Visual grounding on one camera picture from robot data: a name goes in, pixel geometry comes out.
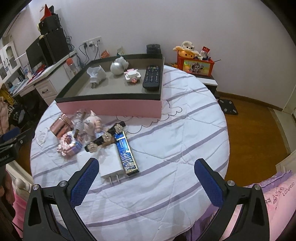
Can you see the white folding plug adapter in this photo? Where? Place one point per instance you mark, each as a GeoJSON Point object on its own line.
{"type": "Point", "coordinates": [97, 74]}

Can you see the pink pig figurine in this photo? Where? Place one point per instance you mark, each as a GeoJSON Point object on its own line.
{"type": "Point", "coordinates": [92, 124]}

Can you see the pink block flower toy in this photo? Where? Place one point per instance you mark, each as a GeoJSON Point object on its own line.
{"type": "Point", "coordinates": [69, 145]}

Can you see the black hair clip with flowers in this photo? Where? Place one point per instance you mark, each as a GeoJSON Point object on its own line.
{"type": "Point", "coordinates": [105, 137]}

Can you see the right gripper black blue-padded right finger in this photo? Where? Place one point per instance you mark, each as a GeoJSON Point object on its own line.
{"type": "Point", "coordinates": [252, 222]}

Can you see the clear glass bottle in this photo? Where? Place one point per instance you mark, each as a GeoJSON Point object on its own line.
{"type": "Point", "coordinates": [78, 121]}

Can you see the white USB wall charger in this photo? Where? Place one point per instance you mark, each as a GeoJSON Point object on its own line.
{"type": "Point", "coordinates": [110, 165]}

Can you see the white plush dog toy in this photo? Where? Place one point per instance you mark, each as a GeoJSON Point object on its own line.
{"type": "Point", "coordinates": [187, 50]}

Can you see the white wall power strip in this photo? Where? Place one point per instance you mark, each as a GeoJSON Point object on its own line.
{"type": "Point", "coordinates": [93, 42]}

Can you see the white low side cabinet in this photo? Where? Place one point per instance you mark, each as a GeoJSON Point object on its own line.
{"type": "Point", "coordinates": [205, 81]}

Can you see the silver white piggy bank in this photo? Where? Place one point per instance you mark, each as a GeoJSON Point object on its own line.
{"type": "Point", "coordinates": [119, 66]}

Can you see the black cylindrical speaker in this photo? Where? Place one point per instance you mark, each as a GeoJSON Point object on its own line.
{"type": "Point", "coordinates": [153, 49]}

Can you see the white desk with drawers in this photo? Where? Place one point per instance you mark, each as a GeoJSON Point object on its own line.
{"type": "Point", "coordinates": [52, 80]}

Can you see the white glass door cabinet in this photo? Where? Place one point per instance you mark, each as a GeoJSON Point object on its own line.
{"type": "Point", "coordinates": [10, 63]}

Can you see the black floor scale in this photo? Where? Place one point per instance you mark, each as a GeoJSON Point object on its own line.
{"type": "Point", "coordinates": [227, 106]}

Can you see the black computer tower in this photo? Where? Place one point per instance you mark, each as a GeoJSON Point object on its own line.
{"type": "Point", "coordinates": [52, 40]}

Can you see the blue gold rectangular lighter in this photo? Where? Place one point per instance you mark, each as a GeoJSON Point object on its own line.
{"type": "Point", "coordinates": [125, 154]}

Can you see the pink jacket on chair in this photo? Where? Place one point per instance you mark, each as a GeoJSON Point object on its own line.
{"type": "Point", "coordinates": [4, 124]}

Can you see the pink white block house toy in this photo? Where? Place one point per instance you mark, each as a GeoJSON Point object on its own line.
{"type": "Point", "coordinates": [132, 76]}

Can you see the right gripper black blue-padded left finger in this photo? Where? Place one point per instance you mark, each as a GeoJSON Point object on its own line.
{"type": "Point", "coordinates": [40, 222]}

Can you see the white purple striped tablecloth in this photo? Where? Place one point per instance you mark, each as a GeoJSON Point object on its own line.
{"type": "Point", "coordinates": [164, 199]}

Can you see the orange toy storage box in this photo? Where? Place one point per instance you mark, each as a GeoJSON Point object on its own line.
{"type": "Point", "coordinates": [194, 66]}

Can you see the rose gold metal cylinder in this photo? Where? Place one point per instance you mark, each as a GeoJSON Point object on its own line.
{"type": "Point", "coordinates": [62, 125]}

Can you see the pink printed bedding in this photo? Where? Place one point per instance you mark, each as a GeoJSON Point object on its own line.
{"type": "Point", "coordinates": [279, 196]}

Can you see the black computer monitor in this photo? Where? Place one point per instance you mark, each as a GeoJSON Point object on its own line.
{"type": "Point", "coordinates": [38, 52]}

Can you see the pink black shallow tray box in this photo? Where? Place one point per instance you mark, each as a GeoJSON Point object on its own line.
{"type": "Point", "coordinates": [114, 96]}

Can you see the black TV remote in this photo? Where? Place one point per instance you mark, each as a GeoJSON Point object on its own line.
{"type": "Point", "coordinates": [152, 78]}

